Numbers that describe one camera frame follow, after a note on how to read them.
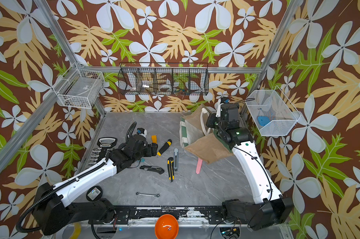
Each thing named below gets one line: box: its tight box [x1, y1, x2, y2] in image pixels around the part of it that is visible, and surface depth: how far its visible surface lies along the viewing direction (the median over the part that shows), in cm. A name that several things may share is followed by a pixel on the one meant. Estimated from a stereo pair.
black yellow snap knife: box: [157, 138, 173, 157], surface depth 103 cm
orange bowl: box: [154, 213, 180, 239], surface depth 70 cm
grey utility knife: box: [173, 147, 180, 172], surface depth 95 cm
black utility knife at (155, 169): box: [139, 164, 165, 175], surface depth 90 cm
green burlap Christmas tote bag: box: [179, 103, 235, 165], surface depth 82 cm
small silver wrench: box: [135, 191, 161, 198], surface depth 83 cm
